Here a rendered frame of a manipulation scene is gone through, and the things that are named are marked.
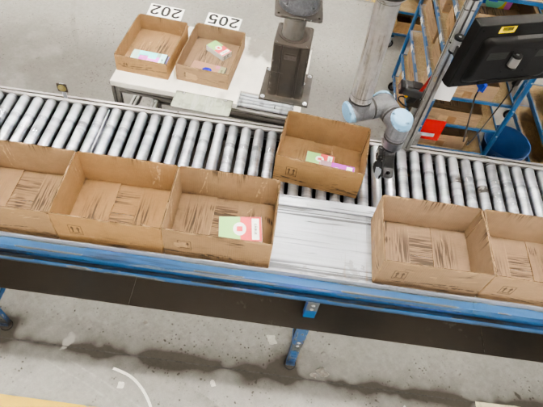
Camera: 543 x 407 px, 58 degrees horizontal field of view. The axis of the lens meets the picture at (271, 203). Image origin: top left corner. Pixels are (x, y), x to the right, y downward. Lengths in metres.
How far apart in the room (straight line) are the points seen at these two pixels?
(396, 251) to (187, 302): 0.86
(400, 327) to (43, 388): 1.68
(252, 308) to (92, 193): 0.79
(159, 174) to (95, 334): 1.08
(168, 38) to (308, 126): 1.04
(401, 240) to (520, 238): 0.50
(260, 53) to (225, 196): 1.16
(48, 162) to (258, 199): 0.84
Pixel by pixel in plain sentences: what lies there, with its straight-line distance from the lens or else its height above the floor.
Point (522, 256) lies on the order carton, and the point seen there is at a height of 0.88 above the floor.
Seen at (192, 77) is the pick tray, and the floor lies 0.78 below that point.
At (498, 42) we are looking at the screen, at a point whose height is 1.48.
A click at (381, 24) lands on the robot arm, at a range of 1.83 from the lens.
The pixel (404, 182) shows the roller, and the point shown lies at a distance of 2.39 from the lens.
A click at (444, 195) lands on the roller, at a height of 0.75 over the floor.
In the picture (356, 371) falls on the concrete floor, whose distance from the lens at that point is 2.69.
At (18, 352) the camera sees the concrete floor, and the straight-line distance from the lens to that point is 2.81.
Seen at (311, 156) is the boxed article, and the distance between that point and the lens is 2.31.
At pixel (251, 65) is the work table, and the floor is 0.75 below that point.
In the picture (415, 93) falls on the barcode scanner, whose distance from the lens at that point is 2.35.
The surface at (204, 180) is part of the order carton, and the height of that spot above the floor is 0.98.
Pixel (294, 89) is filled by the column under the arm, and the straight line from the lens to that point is 2.59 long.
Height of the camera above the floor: 2.48
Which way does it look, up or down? 53 degrees down
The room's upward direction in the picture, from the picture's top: 9 degrees clockwise
